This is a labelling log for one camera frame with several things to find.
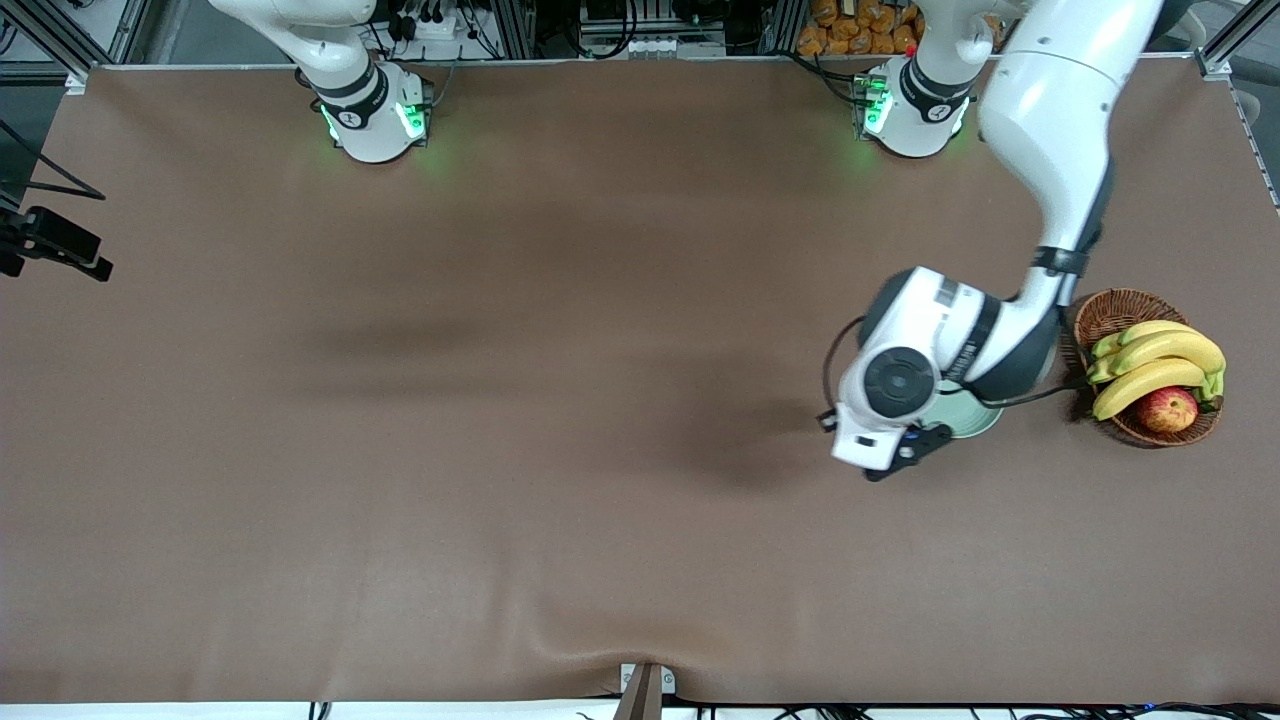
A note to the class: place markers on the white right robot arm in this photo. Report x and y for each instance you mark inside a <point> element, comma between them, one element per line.
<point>370,130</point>

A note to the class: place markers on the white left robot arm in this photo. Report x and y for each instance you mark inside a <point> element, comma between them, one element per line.
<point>1050,110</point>

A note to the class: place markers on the light green plate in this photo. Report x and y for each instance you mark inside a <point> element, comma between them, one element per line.
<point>975,415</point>

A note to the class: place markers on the brown wicker basket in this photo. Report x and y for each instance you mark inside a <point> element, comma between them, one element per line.
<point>1115,310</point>

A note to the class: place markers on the yellow banana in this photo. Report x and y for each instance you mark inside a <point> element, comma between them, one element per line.
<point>1145,385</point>
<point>1155,328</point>
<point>1170,350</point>

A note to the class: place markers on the red apple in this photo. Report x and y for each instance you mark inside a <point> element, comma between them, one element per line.
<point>1167,410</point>

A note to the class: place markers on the brown table cover sheet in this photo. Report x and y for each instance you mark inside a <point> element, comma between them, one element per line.
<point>500,250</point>

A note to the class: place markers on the orange toy bread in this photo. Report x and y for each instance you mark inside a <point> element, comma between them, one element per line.
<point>888,42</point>
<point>846,42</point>
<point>825,10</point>
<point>860,12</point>
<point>812,42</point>

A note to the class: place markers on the white terminal block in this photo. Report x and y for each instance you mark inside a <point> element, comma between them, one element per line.
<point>650,46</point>

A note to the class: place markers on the white power strip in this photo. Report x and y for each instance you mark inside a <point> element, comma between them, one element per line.
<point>445,30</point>

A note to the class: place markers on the white chair base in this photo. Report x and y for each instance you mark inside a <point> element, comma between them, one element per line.
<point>1187,15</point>

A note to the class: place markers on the metal camera post bracket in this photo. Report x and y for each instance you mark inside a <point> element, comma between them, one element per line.
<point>645,700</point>

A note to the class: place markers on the aluminium frame post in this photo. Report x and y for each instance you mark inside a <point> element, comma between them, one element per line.
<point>515,25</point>
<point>790,25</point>

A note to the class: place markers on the aluminium table edge rail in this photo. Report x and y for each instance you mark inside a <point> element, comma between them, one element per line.
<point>600,61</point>

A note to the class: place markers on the metal table corner bracket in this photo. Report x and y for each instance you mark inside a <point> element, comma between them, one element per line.
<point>1215,65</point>

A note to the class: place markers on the slanted aluminium frame profile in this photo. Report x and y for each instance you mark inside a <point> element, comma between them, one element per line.
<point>1240,30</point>

